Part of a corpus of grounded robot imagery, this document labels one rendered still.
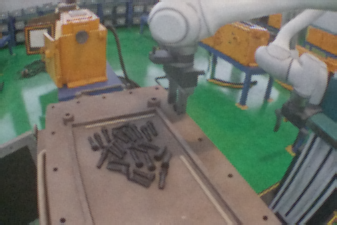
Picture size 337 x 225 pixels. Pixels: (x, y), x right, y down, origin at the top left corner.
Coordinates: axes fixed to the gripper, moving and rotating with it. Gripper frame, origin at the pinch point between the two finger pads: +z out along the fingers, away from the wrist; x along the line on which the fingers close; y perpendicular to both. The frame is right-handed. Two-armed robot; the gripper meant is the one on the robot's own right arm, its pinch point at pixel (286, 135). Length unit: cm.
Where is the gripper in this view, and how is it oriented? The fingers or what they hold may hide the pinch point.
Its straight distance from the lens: 104.7
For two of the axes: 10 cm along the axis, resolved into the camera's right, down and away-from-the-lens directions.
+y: 9.1, -1.7, 3.9
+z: -0.7, 8.4, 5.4
